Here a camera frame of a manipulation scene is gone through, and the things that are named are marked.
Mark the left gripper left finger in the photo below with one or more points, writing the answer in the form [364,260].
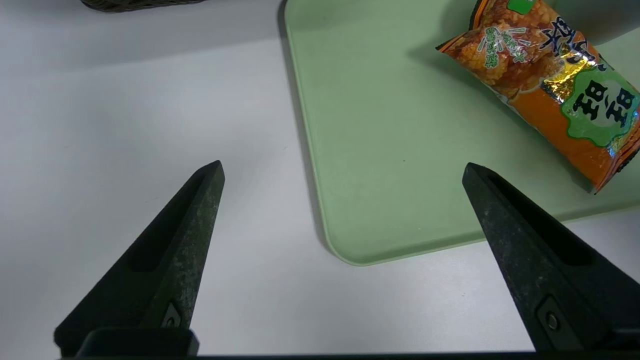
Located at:
[165,270]

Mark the orange snack bag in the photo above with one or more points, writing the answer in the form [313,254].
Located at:
[550,100]

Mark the dark brown wicker basket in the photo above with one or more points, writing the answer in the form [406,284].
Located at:
[130,4]

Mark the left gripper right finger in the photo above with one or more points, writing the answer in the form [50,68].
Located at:
[540,260]

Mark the light green plastic tray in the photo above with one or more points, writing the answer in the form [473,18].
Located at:
[400,150]

